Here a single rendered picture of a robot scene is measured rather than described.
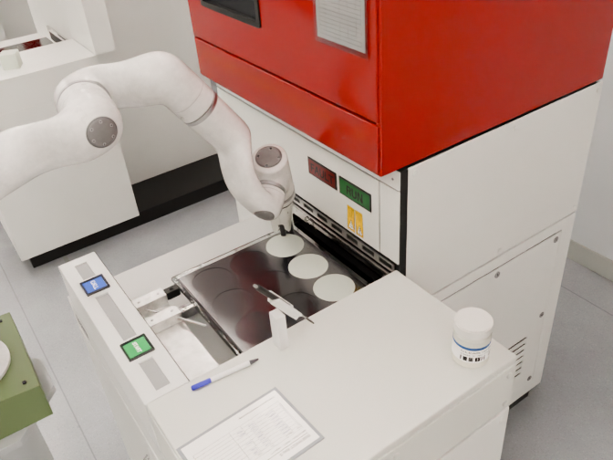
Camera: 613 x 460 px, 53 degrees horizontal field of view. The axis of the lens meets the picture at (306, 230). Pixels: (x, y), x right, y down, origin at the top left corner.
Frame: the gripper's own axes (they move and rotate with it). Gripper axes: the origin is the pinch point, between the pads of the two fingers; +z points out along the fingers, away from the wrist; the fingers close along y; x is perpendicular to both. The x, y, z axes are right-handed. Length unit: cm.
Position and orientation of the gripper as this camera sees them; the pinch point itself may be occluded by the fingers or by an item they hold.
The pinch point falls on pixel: (286, 226)
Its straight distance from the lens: 168.1
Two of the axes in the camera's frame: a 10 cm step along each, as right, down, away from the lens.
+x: 9.9, -0.1, -1.2
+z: 1.0, 5.0, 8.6
